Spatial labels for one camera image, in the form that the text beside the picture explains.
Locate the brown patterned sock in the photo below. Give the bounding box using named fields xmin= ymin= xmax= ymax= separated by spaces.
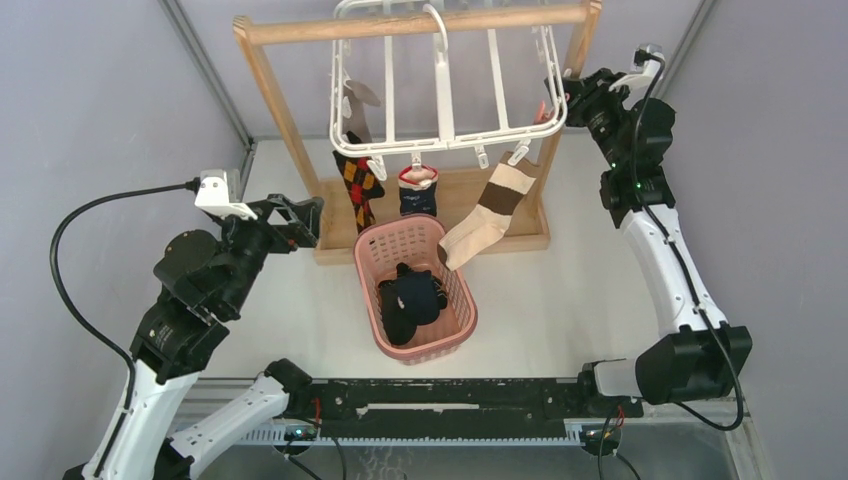
xmin=332 ymin=150 xmax=385 ymax=233

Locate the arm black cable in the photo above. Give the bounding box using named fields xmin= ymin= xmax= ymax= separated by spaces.
xmin=629 ymin=52 xmax=747 ymax=433
xmin=49 ymin=182 xmax=200 ymax=480

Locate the plain black sock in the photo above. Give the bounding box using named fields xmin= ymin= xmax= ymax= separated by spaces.
xmin=378 ymin=280 xmax=418 ymax=346

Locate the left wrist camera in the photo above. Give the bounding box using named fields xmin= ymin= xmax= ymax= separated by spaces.
xmin=194 ymin=169 xmax=258 ymax=220

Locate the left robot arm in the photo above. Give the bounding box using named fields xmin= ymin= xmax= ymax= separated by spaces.
xmin=66 ymin=194 xmax=324 ymax=479

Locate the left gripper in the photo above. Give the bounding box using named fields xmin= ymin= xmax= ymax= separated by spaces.
xmin=216 ymin=191 xmax=325 ymax=313

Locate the navy dark sock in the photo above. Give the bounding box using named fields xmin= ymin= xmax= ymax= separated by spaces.
xmin=394 ymin=263 xmax=443 ymax=326

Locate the white plastic clip hanger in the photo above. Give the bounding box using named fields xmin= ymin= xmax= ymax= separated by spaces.
xmin=329 ymin=3 xmax=567 ymax=181

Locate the black striped sock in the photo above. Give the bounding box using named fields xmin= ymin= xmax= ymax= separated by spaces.
xmin=423 ymin=270 xmax=448 ymax=316

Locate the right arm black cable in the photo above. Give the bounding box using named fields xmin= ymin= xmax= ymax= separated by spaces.
xmin=629 ymin=52 xmax=747 ymax=433

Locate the black mounting rail base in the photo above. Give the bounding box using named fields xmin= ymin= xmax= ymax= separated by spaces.
xmin=170 ymin=377 xmax=644 ymax=446

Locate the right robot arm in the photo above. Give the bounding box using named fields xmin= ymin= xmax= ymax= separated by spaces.
xmin=563 ymin=69 xmax=753 ymax=416

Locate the pink plastic basket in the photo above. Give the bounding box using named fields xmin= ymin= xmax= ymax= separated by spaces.
xmin=353 ymin=214 xmax=478 ymax=365

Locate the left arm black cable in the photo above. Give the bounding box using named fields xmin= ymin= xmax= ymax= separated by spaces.
xmin=49 ymin=182 xmax=200 ymax=480

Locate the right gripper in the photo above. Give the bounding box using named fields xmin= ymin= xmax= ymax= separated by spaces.
xmin=548 ymin=68 xmax=635 ymax=170

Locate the pink plastic clothespin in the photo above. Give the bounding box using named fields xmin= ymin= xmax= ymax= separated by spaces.
xmin=533 ymin=101 xmax=555 ymax=125

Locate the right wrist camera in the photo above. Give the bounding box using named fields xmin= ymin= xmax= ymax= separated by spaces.
xmin=608 ymin=43 xmax=666 ymax=92

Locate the black red cuff sock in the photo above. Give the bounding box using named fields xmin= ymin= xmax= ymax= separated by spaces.
xmin=398 ymin=166 xmax=439 ymax=217

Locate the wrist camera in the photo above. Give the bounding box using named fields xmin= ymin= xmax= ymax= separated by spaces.
xmin=194 ymin=169 xmax=258 ymax=220
xmin=608 ymin=43 xmax=666 ymax=92

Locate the wooden hanging rack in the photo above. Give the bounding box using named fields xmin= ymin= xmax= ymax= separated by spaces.
xmin=232 ymin=1 xmax=603 ymax=266

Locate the brown beige striped sock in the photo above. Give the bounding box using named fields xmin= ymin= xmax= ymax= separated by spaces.
xmin=437 ymin=157 xmax=541 ymax=271

